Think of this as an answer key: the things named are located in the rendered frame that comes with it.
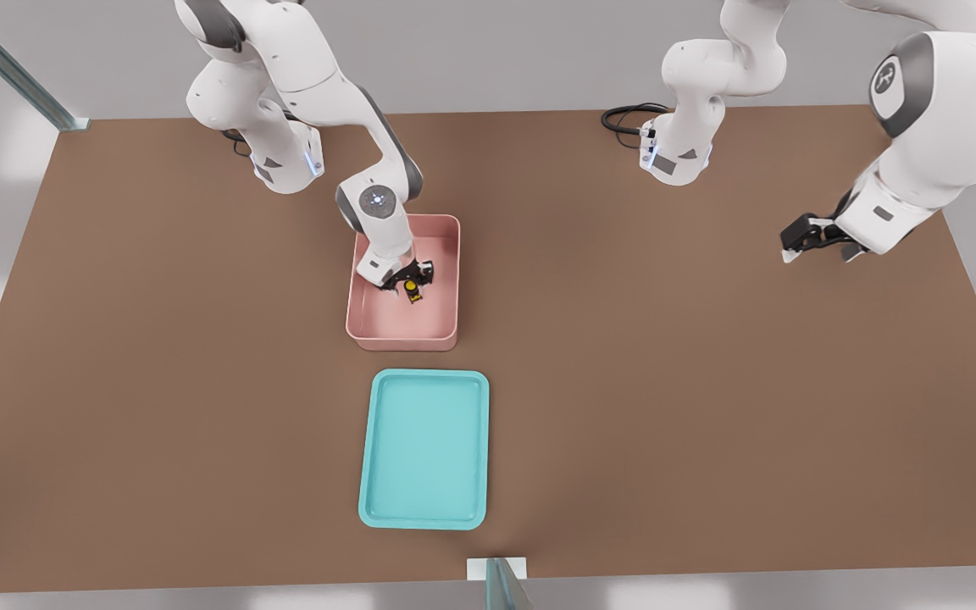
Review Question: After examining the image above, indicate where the pale blue-green tray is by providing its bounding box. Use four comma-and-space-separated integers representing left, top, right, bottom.
358, 369, 491, 531

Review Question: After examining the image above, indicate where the pink box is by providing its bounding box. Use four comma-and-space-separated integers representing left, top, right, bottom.
346, 213, 462, 352

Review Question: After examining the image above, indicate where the silver frame post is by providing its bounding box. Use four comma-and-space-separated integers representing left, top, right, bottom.
466, 557, 535, 610
0, 0, 91, 132

